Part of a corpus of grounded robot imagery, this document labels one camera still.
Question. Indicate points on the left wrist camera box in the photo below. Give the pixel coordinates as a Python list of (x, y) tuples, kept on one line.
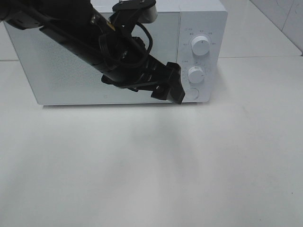
[(127, 13)]

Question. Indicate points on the white microwave door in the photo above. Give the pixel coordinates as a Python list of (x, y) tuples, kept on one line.
[(59, 77)]

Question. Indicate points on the round white door release button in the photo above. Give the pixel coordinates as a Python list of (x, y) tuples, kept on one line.
[(192, 93)]

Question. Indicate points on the white microwave knob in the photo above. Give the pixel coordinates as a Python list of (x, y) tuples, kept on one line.
[(200, 44), (196, 74)]

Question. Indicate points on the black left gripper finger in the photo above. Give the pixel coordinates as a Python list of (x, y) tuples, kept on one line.
[(162, 92), (175, 91)]

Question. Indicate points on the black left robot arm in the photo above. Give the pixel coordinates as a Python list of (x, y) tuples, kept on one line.
[(74, 24)]

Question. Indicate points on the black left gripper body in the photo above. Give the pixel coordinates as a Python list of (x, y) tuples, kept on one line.
[(129, 64)]

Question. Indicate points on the white microwave oven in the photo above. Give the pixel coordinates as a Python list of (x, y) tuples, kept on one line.
[(178, 21)]

